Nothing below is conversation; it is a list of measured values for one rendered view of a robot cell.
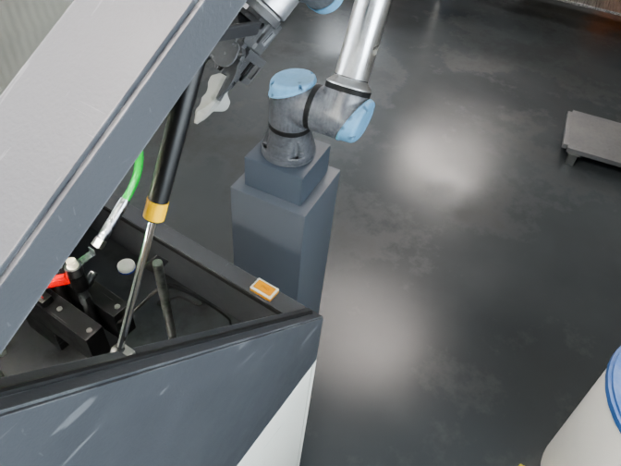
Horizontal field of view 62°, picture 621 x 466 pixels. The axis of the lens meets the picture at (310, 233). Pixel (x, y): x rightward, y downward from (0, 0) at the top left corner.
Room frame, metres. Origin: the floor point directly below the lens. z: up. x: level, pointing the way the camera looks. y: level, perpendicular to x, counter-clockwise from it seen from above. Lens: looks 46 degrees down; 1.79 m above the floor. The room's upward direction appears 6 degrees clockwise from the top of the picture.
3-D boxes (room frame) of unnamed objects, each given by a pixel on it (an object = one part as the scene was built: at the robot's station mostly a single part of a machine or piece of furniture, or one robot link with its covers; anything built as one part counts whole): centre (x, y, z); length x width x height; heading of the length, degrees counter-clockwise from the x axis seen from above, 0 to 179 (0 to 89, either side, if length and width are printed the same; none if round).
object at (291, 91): (1.18, 0.08, 1.07); 0.13 x 0.12 x 0.14; 69
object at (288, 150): (1.18, 0.09, 0.95); 0.15 x 0.15 x 0.10
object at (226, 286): (0.74, 0.27, 0.87); 0.62 x 0.04 x 0.16; 61
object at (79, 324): (0.59, 0.49, 0.91); 0.34 x 0.10 x 0.15; 61
